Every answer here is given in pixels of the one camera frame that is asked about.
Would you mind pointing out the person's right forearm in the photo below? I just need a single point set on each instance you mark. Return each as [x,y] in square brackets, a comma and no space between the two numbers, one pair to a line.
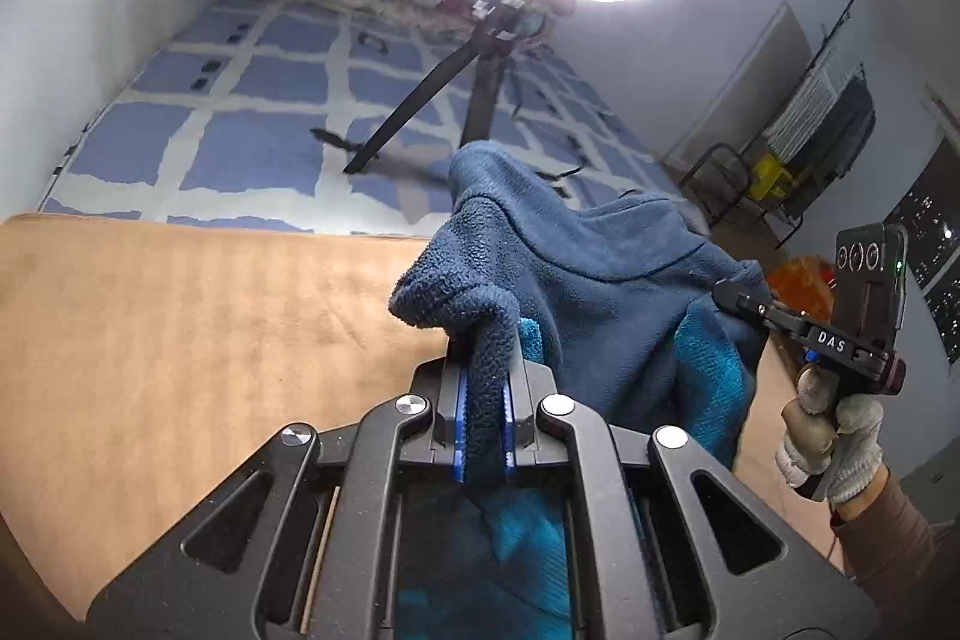
[892,535]

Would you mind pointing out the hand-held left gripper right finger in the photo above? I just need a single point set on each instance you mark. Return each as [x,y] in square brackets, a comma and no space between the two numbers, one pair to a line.
[511,437]

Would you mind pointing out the yellow crate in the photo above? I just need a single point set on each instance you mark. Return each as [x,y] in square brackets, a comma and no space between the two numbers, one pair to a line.
[769,179]

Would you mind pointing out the striped towel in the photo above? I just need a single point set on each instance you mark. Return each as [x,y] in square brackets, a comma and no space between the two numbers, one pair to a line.
[806,111]

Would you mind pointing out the tan blanket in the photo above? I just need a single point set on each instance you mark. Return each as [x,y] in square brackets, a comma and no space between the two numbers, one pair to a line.
[187,325]

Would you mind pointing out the dark speckled panel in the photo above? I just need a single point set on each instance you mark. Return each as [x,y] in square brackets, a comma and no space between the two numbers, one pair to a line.
[930,235]

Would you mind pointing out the black tripod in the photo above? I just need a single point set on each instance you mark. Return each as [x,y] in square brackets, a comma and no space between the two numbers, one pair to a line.
[484,93]

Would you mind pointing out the black clothes rack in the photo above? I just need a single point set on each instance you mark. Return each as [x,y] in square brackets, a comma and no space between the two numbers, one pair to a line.
[721,146]

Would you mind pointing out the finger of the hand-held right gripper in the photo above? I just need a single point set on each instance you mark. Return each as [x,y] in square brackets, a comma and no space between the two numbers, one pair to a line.
[742,301]

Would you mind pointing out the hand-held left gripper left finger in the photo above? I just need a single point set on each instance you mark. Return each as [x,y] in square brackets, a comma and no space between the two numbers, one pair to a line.
[460,430]

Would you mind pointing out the person's right hand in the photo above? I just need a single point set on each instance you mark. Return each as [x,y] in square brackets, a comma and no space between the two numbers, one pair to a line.
[862,445]

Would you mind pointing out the blue checked bedsheet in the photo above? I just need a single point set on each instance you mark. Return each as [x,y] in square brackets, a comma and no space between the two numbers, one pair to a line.
[247,153]

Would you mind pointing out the grey hanging coat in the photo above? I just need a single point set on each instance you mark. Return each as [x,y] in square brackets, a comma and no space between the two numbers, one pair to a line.
[847,130]

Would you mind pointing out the blue plaid fleece jacket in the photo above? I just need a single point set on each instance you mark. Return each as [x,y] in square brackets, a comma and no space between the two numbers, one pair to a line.
[600,280]

